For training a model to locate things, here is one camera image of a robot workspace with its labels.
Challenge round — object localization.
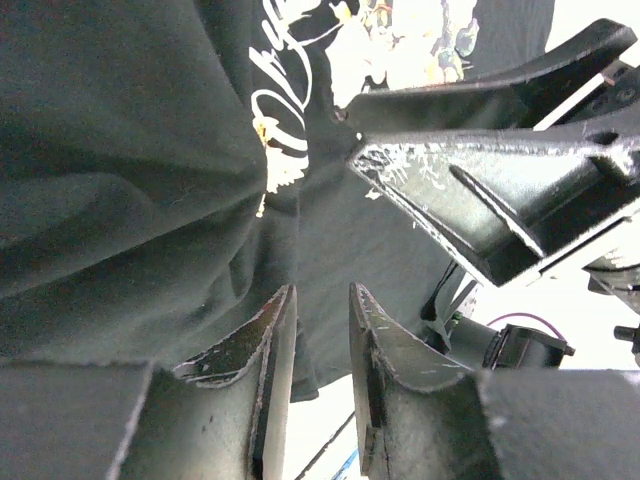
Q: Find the orange butterfly brooch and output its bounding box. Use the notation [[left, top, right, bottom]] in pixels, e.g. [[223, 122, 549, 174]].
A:
[[252, 116, 280, 218]]

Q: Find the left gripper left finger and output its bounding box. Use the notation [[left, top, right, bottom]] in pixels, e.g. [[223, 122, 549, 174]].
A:
[[1, 285, 297, 479]]

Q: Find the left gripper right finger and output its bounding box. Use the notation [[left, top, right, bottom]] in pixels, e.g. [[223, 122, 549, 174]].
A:
[[349, 283, 639, 479]]

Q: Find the black printed t-shirt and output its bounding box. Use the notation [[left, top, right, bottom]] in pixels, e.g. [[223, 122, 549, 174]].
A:
[[1, 1, 554, 402]]

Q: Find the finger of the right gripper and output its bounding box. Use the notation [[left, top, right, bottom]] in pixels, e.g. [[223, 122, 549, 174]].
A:
[[346, 19, 637, 133], [349, 126, 639, 287]]

